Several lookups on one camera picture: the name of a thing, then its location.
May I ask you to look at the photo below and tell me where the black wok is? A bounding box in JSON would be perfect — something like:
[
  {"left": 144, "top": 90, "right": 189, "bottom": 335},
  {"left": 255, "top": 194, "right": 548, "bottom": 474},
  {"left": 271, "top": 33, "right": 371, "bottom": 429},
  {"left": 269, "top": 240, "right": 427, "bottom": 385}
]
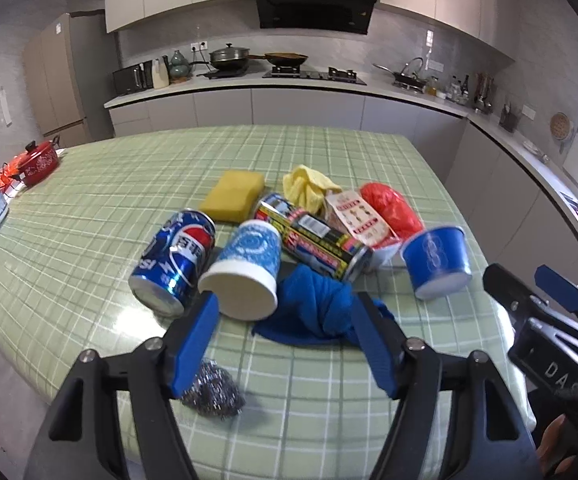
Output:
[{"left": 249, "top": 51, "right": 310, "bottom": 67}]

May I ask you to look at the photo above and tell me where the printed snack packet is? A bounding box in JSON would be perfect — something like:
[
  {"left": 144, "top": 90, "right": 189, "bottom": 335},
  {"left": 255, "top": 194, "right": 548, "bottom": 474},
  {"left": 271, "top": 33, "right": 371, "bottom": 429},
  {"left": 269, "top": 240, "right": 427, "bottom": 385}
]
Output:
[{"left": 325, "top": 187, "right": 404, "bottom": 268}]

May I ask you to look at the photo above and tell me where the round wooden board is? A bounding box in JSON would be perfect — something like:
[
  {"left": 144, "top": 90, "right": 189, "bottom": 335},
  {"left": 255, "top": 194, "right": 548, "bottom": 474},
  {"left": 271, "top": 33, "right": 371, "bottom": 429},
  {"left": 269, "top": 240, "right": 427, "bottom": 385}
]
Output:
[{"left": 550, "top": 112, "right": 574, "bottom": 142}]

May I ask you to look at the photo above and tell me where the white blue patterned paper cup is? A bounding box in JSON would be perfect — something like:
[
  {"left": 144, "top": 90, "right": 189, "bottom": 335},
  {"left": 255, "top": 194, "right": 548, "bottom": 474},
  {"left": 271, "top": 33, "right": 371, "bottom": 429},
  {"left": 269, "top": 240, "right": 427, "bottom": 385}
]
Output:
[{"left": 197, "top": 220, "right": 283, "bottom": 322}]

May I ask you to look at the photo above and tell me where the black range hood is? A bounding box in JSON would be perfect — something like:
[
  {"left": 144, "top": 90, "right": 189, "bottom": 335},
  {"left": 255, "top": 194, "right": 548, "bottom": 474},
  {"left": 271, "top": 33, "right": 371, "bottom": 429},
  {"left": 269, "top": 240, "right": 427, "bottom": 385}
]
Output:
[{"left": 250, "top": 0, "right": 380, "bottom": 36}]

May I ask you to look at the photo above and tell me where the yellow cloth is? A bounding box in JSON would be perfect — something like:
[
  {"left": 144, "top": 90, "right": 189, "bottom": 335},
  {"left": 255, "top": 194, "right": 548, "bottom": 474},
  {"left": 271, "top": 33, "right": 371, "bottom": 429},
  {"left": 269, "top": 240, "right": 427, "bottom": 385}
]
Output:
[{"left": 283, "top": 165, "right": 344, "bottom": 218}]

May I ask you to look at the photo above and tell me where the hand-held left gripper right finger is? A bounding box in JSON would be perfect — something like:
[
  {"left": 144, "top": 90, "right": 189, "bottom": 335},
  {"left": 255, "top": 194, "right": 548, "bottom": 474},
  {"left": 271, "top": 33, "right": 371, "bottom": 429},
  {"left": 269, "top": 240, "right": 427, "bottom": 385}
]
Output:
[{"left": 350, "top": 291, "right": 544, "bottom": 480}]

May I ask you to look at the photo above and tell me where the white jug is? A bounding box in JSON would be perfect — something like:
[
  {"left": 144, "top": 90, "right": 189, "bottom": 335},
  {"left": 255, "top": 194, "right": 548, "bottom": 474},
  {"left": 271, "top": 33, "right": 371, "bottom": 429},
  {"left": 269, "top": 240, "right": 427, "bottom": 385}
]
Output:
[{"left": 151, "top": 58, "right": 170, "bottom": 89}]

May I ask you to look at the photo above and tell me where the pan with glass lid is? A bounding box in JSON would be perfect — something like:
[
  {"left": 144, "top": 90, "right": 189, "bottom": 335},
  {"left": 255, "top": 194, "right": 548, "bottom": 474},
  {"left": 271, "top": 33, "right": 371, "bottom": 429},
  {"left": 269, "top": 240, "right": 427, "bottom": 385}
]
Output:
[{"left": 373, "top": 57, "right": 428, "bottom": 92}]

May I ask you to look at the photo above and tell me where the black gas stove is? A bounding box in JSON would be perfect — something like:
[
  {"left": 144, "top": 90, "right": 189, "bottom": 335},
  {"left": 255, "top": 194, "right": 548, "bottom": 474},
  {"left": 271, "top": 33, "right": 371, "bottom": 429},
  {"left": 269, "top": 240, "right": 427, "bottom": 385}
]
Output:
[{"left": 263, "top": 67, "right": 368, "bottom": 86}]

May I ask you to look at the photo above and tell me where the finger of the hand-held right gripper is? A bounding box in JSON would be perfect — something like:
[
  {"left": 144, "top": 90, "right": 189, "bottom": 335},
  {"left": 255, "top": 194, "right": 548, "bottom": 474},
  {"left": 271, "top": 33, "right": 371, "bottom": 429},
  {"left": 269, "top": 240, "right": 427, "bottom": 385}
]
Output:
[
  {"left": 535, "top": 264, "right": 578, "bottom": 328},
  {"left": 483, "top": 262, "right": 554, "bottom": 322}
]

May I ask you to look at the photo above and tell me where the utensil holder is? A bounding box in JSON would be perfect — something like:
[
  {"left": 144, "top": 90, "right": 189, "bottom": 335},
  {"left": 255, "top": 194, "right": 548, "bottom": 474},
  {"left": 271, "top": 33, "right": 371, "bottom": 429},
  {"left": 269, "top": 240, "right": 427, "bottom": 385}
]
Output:
[{"left": 474, "top": 72, "right": 498, "bottom": 114}]

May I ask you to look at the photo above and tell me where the blue cloth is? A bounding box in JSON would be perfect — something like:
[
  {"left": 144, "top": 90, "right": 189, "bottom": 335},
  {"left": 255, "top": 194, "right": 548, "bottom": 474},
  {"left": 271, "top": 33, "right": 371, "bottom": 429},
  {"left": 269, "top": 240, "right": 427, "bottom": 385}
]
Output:
[{"left": 251, "top": 264, "right": 397, "bottom": 348}]

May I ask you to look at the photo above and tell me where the yellow sponge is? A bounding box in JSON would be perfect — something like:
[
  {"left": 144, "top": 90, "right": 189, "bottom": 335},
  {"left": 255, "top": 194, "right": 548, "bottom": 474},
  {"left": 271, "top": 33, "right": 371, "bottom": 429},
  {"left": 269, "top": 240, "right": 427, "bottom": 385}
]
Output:
[{"left": 200, "top": 170, "right": 264, "bottom": 224}]

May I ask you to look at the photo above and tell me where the dark printed can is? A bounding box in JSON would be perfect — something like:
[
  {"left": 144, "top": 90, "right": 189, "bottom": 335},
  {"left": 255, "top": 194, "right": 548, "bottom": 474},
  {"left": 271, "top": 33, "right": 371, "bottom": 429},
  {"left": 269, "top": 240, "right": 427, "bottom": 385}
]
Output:
[{"left": 254, "top": 192, "right": 374, "bottom": 283}]

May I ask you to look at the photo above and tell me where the blue soda can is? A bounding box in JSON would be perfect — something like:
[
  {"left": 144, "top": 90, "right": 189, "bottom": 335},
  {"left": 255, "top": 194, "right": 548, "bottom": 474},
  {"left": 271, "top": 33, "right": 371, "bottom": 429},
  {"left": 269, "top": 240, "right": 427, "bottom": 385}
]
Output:
[{"left": 129, "top": 208, "right": 216, "bottom": 317}]

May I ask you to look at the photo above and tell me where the row of condiment bottles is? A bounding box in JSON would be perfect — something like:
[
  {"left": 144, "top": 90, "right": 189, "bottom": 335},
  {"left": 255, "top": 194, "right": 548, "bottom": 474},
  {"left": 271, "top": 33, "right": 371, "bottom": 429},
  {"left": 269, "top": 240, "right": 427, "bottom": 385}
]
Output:
[{"left": 426, "top": 74, "right": 472, "bottom": 107}]

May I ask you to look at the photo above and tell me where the orange plastic bag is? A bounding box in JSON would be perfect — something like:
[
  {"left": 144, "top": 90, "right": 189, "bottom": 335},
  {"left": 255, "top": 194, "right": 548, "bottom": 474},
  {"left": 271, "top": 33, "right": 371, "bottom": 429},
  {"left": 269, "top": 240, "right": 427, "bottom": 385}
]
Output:
[{"left": 0, "top": 157, "right": 27, "bottom": 187}]

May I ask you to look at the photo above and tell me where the steel wool scourer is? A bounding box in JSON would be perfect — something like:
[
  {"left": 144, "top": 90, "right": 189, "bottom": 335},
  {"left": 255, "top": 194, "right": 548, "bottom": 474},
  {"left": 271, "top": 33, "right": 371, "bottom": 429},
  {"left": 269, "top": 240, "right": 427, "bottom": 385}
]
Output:
[{"left": 179, "top": 360, "right": 246, "bottom": 421}]

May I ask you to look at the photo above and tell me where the red pot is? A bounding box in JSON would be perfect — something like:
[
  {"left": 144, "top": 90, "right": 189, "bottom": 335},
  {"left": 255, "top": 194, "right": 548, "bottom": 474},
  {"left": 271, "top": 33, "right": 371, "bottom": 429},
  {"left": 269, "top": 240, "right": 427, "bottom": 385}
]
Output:
[{"left": 19, "top": 135, "right": 64, "bottom": 188}]

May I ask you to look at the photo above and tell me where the red plastic bag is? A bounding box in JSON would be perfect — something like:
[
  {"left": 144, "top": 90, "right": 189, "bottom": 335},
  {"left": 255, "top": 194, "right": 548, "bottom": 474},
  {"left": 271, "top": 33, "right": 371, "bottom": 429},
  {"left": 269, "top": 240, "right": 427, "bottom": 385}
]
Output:
[{"left": 359, "top": 182, "right": 426, "bottom": 248}]

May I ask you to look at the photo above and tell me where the black toaster oven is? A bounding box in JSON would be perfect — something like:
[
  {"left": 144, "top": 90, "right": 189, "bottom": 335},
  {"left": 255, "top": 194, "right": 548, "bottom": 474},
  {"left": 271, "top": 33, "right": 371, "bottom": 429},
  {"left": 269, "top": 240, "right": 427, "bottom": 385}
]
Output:
[{"left": 113, "top": 61, "right": 154, "bottom": 96}]

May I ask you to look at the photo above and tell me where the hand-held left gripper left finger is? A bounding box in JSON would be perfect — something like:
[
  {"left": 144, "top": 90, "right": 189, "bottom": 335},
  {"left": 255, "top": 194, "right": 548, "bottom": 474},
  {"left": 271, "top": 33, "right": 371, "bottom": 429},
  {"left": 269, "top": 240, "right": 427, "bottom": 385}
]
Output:
[{"left": 28, "top": 291, "right": 220, "bottom": 480}]

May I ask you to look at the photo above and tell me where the grey lidded pot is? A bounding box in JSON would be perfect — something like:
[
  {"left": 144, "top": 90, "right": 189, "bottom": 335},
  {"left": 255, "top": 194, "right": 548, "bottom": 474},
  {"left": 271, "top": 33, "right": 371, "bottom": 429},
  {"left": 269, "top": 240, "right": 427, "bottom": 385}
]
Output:
[{"left": 189, "top": 43, "right": 252, "bottom": 72}]

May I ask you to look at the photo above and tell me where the black knife block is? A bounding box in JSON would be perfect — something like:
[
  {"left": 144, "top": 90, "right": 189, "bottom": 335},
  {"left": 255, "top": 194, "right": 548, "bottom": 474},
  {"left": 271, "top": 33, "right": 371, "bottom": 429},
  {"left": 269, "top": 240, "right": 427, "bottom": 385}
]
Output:
[{"left": 499, "top": 102, "right": 522, "bottom": 134}]

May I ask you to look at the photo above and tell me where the person's right hand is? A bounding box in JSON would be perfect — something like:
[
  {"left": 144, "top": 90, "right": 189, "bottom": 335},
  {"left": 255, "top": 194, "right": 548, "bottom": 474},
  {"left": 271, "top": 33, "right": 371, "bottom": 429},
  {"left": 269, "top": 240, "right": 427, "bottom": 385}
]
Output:
[{"left": 536, "top": 412, "right": 577, "bottom": 478}]

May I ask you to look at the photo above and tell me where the green teapot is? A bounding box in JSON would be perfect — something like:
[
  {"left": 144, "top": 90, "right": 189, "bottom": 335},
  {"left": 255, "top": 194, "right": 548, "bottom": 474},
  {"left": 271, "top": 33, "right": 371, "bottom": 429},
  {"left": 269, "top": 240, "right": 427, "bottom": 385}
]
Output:
[{"left": 168, "top": 50, "right": 190, "bottom": 84}]

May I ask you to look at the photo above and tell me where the beige refrigerator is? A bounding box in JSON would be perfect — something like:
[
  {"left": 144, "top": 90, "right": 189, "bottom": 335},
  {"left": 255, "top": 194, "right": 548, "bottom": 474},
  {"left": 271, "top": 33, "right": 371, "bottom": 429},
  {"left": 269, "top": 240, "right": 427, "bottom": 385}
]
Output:
[{"left": 23, "top": 12, "right": 114, "bottom": 148}]

